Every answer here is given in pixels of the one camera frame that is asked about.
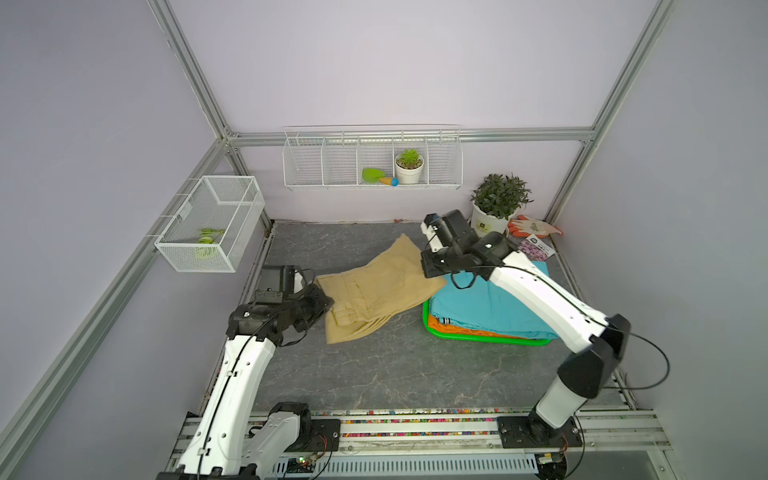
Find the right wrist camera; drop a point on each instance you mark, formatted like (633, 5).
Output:
(429, 225)

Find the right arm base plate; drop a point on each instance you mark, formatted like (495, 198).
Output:
(526, 432)

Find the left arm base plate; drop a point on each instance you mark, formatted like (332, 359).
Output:
(322, 435)

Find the white wire wall shelf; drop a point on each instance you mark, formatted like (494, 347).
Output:
(334, 157)

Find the white wire side basket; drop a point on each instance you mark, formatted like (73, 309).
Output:
(233, 203)

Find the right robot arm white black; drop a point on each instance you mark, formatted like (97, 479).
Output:
(597, 342)

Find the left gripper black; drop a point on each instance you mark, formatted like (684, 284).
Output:
(320, 305)

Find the green item in side basket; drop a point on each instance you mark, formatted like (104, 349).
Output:
(207, 244)

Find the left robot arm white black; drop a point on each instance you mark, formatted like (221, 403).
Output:
(218, 449)

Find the orange pants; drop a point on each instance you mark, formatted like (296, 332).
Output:
(458, 333)

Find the green toy in shelf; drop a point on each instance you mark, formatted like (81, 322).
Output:
(376, 176)

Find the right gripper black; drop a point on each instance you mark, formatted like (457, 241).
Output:
(428, 259)

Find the aluminium rail frame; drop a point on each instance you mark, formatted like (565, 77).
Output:
(436, 442)

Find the khaki pants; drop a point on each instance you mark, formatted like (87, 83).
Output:
(365, 298)

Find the green plastic basket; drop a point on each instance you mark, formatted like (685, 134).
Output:
(523, 342)

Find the large potted green plant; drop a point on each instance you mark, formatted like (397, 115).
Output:
(496, 201)

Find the orange white work gloves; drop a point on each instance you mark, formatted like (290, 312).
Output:
(524, 226)

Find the teal pants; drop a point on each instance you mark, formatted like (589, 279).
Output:
(474, 303)

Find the small potted succulent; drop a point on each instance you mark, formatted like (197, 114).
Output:
(408, 167)

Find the purple flower seed packet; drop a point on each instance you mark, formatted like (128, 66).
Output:
(536, 249)

